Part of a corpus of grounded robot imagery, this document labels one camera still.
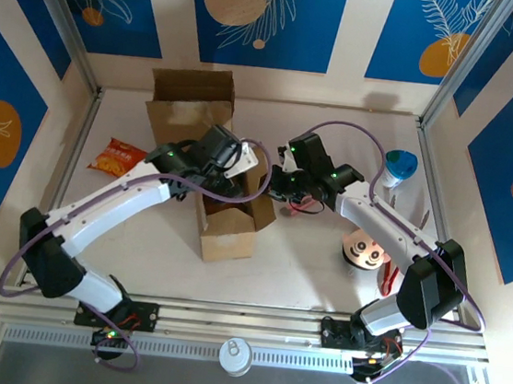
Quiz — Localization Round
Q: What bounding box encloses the taped brown cardboard box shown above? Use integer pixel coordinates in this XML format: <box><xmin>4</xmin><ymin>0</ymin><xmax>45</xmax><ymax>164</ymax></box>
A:
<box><xmin>140</xmin><ymin>62</ymin><xmax>242</xmax><ymax>153</ymax></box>
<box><xmin>186</xmin><ymin>161</ymin><xmax>282</xmax><ymax>269</ymax></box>

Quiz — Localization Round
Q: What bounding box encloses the orange snack bag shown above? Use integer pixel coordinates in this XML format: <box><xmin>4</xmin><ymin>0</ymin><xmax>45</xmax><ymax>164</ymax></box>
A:
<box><xmin>85</xmin><ymin>134</ymin><xmax>150</xmax><ymax>180</ymax></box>

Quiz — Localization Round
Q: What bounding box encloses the blue white plastic cup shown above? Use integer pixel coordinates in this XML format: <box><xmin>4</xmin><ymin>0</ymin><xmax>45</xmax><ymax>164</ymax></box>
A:
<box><xmin>379</xmin><ymin>147</ymin><xmax>421</xmax><ymax>192</ymax></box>

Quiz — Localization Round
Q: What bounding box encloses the silver tin can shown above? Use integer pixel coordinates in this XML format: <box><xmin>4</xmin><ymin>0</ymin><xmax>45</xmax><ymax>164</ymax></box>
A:
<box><xmin>216</xmin><ymin>335</ymin><xmax>255</xmax><ymax>378</ymax></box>

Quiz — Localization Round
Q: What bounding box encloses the black right base controller board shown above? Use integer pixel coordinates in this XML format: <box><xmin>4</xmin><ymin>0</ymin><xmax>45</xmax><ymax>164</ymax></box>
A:
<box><xmin>348</xmin><ymin>346</ymin><xmax>406</xmax><ymax>384</ymax></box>

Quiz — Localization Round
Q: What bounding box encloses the black base controller board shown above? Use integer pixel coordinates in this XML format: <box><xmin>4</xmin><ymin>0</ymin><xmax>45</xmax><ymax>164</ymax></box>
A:
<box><xmin>87</xmin><ymin>319</ymin><xmax>134</xmax><ymax>364</ymax></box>
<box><xmin>348</xmin><ymin>346</ymin><xmax>406</xmax><ymax>384</ymax></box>

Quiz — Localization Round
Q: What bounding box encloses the black left base controller board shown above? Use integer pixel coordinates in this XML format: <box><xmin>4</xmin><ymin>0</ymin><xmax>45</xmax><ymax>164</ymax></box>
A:
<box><xmin>87</xmin><ymin>319</ymin><xmax>134</xmax><ymax>364</ymax></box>

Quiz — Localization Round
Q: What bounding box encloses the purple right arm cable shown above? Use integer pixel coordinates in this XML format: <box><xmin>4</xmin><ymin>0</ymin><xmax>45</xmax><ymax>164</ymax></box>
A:
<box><xmin>279</xmin><ymin>117</ymin><xmax>507</xmax><ymax>384</ymax></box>

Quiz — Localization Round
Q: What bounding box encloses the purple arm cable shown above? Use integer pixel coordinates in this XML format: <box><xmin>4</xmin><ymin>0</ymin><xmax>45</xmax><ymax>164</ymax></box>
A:
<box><xmin>0</xmin><ymin>112</ymin><xmax>278</xmax><ymax>384</ymax></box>
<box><xmin>279</xmin><ymin>117</ymin><xmax>507</xmax><ymax>384</ymax></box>

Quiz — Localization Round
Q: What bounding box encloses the aluminium table side rail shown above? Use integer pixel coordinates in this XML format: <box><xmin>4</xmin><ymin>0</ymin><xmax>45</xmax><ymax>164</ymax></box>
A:
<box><xmin>394</xmin><ymin>117</ymin><xmax>490</xmax><ymax>326</ymax></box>
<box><xmin>17</xmin><ymin>78</ymin><xmax>107</xmax><ymax>294</ymax></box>

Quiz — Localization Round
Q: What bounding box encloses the red handled tool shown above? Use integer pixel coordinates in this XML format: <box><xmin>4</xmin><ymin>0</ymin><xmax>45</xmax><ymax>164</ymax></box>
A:
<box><xmin>377</xmin><ymin>256</ymin><xmax>401</xmax><ymax>297</ymax></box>

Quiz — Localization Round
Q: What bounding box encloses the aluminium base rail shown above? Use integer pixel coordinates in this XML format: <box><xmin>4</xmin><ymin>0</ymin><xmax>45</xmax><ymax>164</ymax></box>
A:
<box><xmin>0</xmin><ymin>273</ymin><xmax>496</xmax><ymax>378</ymax></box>

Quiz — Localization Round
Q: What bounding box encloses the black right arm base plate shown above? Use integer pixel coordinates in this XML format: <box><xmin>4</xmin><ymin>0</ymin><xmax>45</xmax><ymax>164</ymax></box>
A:
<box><xmin>318</xmin><ymin>314</ymin><xmax>409</xmax><ymax>358</ymax></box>

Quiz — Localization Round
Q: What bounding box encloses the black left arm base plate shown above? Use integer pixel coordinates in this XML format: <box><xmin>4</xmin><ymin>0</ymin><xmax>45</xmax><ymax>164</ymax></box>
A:
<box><xmin>74</xmin><ymin>294</ymin><xmax>161</xmax><ymax>334</ymax></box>

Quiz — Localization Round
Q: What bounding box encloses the slotted grey cable strip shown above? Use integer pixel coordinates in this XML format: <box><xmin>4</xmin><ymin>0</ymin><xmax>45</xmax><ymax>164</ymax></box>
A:
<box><xmin>0</xmin><ymin>314</ymin><xmax>357</xmax><ymax>381</ymax></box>

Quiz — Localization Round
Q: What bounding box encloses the aluminium frame post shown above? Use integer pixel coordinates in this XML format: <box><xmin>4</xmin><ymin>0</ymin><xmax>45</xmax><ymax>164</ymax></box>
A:
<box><xmin>419</xmin><ymin>0</ymin><xmax>513</xmax><ymax>135</ymax></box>
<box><xmin>6</xmin><ymin>0</ymin><xmax>115</xmax><ymax>97</ymax></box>

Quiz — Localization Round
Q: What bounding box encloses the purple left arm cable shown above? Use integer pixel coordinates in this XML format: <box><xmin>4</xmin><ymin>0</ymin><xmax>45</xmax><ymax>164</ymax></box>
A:
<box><xmin>0</xmin><ymin>112</ymin><xmax>278</xmax><ymax>384</ymax></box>

